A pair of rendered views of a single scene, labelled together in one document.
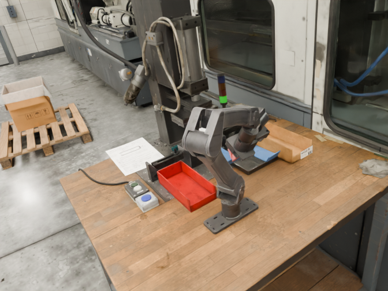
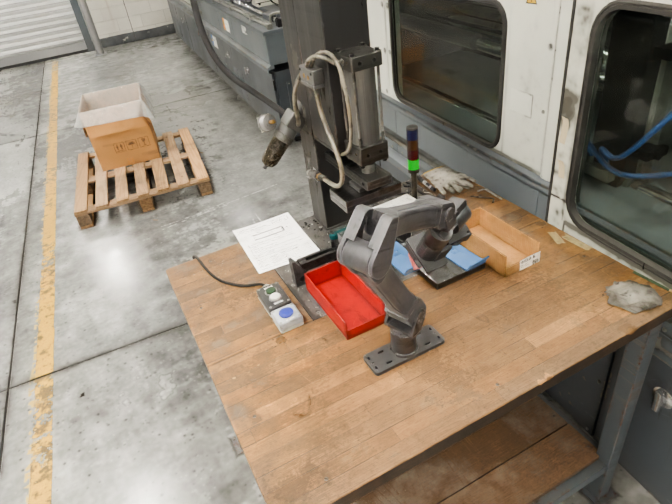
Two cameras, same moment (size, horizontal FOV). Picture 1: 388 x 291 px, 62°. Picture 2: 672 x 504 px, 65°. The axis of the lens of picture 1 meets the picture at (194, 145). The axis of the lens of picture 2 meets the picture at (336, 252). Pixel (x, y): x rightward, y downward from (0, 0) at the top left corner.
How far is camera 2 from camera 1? 0.20 m
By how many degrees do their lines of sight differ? 8
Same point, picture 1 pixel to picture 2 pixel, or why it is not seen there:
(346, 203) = (573, 348)
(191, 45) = (366, 93)
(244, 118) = (431, 219)
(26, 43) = (115, 16)
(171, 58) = (334, 108)
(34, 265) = (126, 378)
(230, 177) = (404, 301)
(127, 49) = (275, 47)
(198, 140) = (358, 255)
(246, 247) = (418, 399)
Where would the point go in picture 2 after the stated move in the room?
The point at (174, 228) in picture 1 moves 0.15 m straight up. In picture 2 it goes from (321, 361) to (313, 315)
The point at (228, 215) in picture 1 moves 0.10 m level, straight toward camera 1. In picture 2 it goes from (399, 351) to (398, 384)
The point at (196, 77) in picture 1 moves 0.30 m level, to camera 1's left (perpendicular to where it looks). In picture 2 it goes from (369, 140) to (258, 152)
